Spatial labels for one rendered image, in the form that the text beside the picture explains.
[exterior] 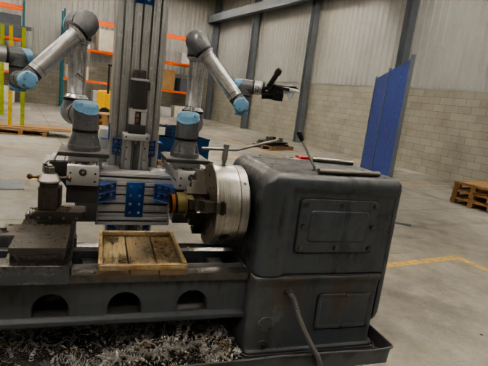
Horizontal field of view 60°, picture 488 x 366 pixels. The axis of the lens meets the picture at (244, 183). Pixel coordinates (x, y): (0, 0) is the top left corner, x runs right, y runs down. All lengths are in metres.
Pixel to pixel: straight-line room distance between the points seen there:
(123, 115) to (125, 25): 0.44
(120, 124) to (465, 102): 11.38
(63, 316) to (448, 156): 12.15
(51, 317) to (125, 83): 1.23
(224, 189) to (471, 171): 11.38
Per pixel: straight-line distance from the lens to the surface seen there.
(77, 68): 2.27
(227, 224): 1.54
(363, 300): 1.86
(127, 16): 2.34
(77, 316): 1.61
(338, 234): 1.67
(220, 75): 2.19
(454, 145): 13.00
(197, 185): 1.67
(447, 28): 13.89
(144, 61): 2.33
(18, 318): 1.62
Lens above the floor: 1.50
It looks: 11 degrees down
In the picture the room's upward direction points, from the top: 7 degrees clockwise
